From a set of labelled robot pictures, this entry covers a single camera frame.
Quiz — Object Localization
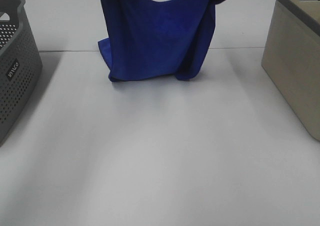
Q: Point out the grey perforated plastic basket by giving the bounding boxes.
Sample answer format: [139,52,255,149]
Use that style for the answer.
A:
[0,0,43,141]

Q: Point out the beige bin with grey rim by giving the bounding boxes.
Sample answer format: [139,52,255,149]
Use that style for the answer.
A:
[261,0,320,140]

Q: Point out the blue microfibre towel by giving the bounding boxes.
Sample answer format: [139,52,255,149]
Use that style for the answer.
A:
[99,0,215,82]

